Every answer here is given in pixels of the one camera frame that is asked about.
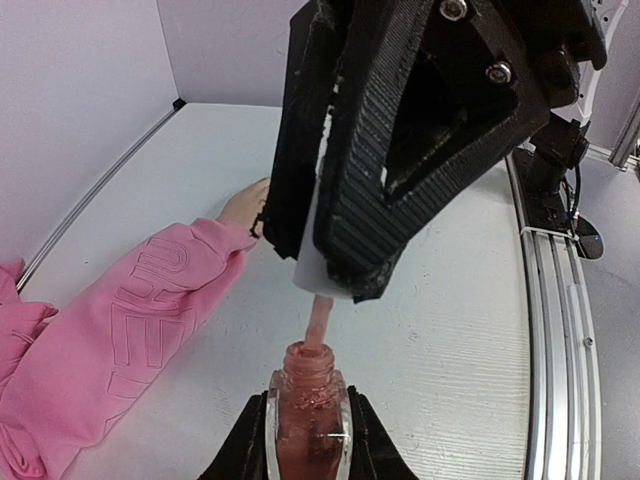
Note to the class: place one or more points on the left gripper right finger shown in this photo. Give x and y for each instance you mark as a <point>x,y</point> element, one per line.
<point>374,455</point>

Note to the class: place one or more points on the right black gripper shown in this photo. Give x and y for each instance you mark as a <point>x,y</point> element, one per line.
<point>559,37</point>

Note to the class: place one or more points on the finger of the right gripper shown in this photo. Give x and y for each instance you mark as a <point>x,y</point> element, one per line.
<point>317,37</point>
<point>425,106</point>

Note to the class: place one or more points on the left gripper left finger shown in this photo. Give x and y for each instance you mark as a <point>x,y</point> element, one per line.
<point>242,455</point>

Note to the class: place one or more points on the nail polish bottle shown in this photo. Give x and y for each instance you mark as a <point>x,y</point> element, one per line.
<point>308,419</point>

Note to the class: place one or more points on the white nail polish cap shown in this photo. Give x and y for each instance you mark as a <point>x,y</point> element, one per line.
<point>311,272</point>

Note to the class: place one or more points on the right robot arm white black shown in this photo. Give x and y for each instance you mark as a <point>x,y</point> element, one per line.
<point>565,150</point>

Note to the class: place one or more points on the mannequin hand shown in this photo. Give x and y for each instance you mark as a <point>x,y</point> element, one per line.
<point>245,206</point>

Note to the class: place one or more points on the pink sweatshirt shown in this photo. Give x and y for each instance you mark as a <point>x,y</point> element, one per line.
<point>69,375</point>

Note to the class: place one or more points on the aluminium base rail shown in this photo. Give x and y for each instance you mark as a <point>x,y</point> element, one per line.
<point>565,419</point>

